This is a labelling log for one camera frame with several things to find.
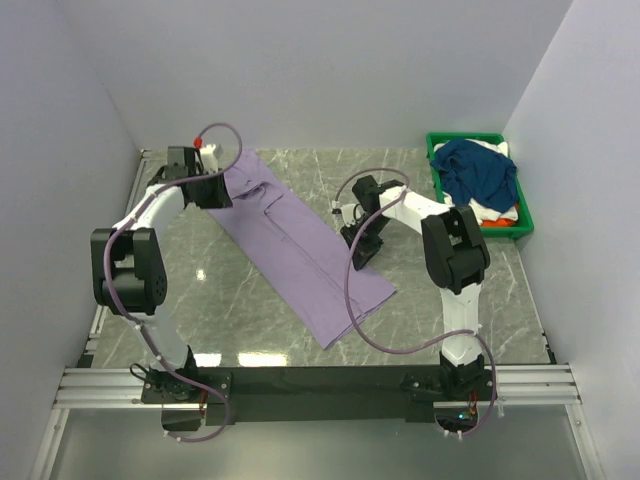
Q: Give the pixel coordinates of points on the aluminium rail frame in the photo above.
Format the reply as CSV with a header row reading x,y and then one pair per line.
x,y
231,316

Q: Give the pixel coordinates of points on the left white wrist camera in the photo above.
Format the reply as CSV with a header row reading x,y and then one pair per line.
x,y
207,156

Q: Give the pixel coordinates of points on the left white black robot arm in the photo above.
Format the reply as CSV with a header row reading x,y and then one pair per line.
x,y
128,272

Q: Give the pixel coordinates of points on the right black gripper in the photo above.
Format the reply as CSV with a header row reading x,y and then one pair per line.
x,y
362,252

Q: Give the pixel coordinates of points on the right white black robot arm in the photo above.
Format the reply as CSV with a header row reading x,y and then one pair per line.
x,y
456,258

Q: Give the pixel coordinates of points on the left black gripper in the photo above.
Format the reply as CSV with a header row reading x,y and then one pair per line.
x,y
221,198

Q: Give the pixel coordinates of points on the orange t shirt in bin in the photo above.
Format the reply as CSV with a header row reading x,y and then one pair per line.
x,y
499,223

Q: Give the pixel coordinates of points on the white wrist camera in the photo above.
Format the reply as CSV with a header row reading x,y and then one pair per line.
x,y
349,213
207,156

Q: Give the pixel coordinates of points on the dark blue t shirt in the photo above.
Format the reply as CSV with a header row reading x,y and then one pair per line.
x,y
469,171

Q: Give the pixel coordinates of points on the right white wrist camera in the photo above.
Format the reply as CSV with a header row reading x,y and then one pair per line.
x,y
349,213

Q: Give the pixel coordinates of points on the purple t shirt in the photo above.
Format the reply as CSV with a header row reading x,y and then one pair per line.
x,y
301,257

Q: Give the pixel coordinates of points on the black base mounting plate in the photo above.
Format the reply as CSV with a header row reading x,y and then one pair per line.
x,y
273,394

